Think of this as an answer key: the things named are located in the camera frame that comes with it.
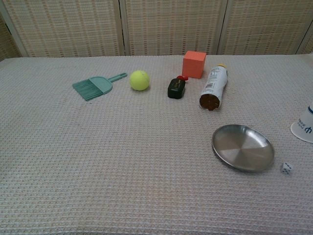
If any round metal plate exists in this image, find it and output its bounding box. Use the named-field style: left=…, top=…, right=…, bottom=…
left=211, top=124, right=275, bottom=173

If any small white die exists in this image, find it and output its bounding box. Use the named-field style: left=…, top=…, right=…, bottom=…
left=280, top=162, right=293, bottom=175

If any white paper cup blue print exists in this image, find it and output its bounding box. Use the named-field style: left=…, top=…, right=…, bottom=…
left=290, top=105, right=313, bottom=144

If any white bottle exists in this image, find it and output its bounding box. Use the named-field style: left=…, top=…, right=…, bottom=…
left=199, top=63, right=230, bottom=112

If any teal hand brush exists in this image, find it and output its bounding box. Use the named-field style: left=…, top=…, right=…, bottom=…
left=72, top=72, right=128, bottom=102

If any black sauce bottle red cap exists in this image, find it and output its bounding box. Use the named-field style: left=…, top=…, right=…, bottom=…
left=167, top=75, right=189, bottom=100

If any yellow-green tennis ball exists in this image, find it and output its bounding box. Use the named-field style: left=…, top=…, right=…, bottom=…
left=129, top=70, right=150, bottom=92

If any beige waffle tablecloth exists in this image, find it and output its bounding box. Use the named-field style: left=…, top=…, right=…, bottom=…
left=0, top=53, right=313, bottom=235

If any orange foam cube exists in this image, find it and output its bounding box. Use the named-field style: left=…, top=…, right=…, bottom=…
left=182, top=50, right=207, bottom=79

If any woven folding screen panel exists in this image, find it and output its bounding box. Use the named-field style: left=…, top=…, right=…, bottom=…
left=119, top=0, right=229, bottom=56
left=0, top=0, right=125, bottom=58
left=217, top=0, right=313, bottom=56
left=0, top=12, right=25, bottom=62
left=295, top=24, right=313, bottom=55

